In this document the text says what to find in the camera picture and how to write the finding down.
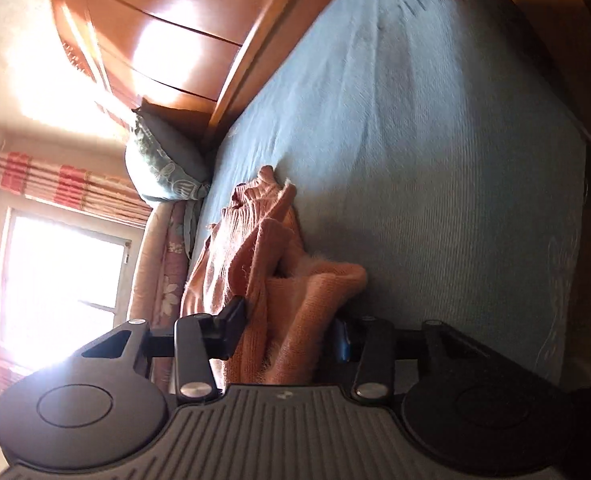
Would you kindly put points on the white framed window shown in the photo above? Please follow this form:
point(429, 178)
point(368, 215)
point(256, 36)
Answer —
point(55, 285)

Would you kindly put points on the pink striped curtain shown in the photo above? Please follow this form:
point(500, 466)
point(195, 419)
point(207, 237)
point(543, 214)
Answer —
point(65, 185)

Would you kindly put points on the folded floral quilt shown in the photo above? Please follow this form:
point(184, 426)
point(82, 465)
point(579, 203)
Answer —
point(163, 280)

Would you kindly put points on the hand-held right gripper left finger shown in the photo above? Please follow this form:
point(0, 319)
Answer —
point(233, 325)

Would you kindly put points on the orange striped sweater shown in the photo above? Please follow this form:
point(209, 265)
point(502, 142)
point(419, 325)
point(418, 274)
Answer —
point(275, 280)

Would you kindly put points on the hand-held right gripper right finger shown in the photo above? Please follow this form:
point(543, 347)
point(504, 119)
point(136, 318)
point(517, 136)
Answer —
point(345, 340)

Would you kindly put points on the blue printed pillow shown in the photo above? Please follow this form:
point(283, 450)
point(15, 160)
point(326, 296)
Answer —
point(168, 160)

